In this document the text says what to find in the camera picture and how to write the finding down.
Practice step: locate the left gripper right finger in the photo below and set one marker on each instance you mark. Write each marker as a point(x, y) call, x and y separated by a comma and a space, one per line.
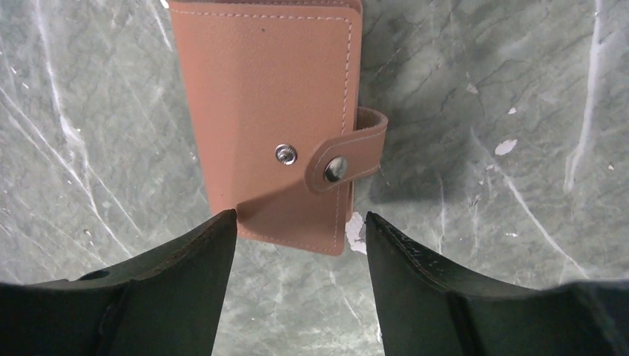
point(429, 305)

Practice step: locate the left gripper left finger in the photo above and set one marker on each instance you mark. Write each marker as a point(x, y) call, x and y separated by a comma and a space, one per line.
point(166, 301)

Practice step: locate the brown card holder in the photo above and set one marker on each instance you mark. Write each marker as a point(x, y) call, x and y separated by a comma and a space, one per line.
point(272, 89)

